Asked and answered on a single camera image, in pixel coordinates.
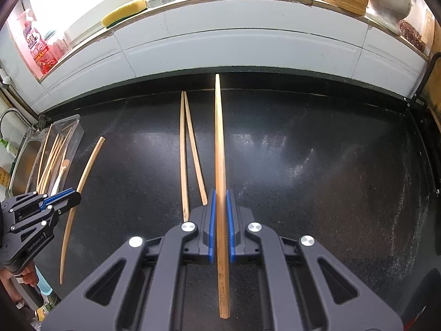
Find green white bottle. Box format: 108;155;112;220
0;137;18;156

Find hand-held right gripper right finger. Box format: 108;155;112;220
225;189;404;331

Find long wooden chopstick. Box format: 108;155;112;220
179;91;190;222
59;136;106;285
214;73;231;320
184;91;208;206

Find red label soap bottle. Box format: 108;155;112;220
15;9;60;77

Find pile of bamboo chopsticks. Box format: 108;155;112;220
36;121;77;196

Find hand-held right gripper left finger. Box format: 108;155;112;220
41;189;217;331

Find stainless steel sink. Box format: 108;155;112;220
9;137;45;195

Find black metal frame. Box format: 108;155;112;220
403;53;441;111

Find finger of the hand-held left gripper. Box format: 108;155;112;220
1;188;79;215
10;194;82;239

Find yellow sponge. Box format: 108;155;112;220
101;0;148;29

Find person's left hand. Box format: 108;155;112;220
0;264;38;305

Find dried red spices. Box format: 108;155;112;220
398;19;427;53

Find small wooden spoon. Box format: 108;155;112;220
56;159;71;187

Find white ceramic jar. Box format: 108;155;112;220
365;0;413;37

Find metal faucet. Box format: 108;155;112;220
0;108;36;137

